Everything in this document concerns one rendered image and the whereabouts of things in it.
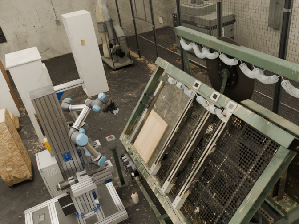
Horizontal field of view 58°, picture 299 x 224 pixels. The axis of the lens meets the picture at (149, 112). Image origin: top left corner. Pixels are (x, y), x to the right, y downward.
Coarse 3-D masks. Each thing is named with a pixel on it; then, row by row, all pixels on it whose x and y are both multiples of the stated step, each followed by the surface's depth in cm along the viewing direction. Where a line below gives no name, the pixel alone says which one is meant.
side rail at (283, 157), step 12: (276, 156) 203; (288, 156) 206; (276, 168) 200; (264, 180) 205; (276, 180) 208; (252, 192) 210; (264, 192) 213; (252, 204) 207; (240, 216) 212; (252, 216) 215
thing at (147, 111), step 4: (160, 88) 356; (156, 92) 357; (156, 96) 359; (152, 104) 362; (148, 108) 362; (144, 112) 367; (148, 112) 365; (144, 116) 365; (140, 120) 369; (144, 120) 368; (140, 124) 368; (136, 128) 371; (136, 132) 371; (132, 136) 374; (132, 140) 374
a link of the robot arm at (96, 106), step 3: (93, 102) 286; (96, 102) 285; (99, 102) 284; (102, 102) 285; (93, 105) 285; (96, 105) 282; (99, 105) 283; (102, 105) 288; (93, 108) 284; (96, 108) 282; (99, 108) 284
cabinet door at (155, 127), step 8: (152, 112) 355; (152, 120) 351; (160, 120) 336; (144, 128) 360; (152, 128) 346; (160, 128) 332; (144, 136) 355; (152, 136) 341; (160, 136) 327; (136, 144) 364; (144, 144) 350; (152, 144) 336; (144, 152) 345; (152, 152) 332; (144, 160) 339
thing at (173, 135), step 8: (184, 88) 282; (192, 104) 294; (184, 112) 299; (184, 120) 299; (176, 128) 300; (168, 136) 307; (176, 136) 304; (168, 144) 304; (160, 152) 310; (168, 152) 309; (160, 160) 310; (152, 168) 313
